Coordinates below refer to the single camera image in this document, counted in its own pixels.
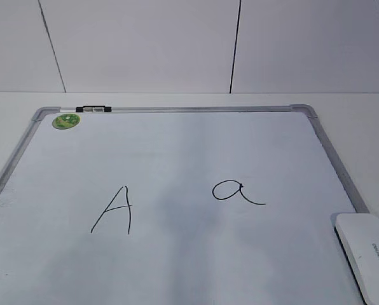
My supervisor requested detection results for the white whiteboard eraser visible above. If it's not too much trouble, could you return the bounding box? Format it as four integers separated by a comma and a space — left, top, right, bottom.
335, 213, 379, 305

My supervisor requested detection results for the round green magnet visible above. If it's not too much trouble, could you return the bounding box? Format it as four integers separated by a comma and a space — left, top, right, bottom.
52, 114, 81, 130

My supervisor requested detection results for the white whiteboard with grey frame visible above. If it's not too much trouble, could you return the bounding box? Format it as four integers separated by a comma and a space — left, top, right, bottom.
0, 105, 371, 304

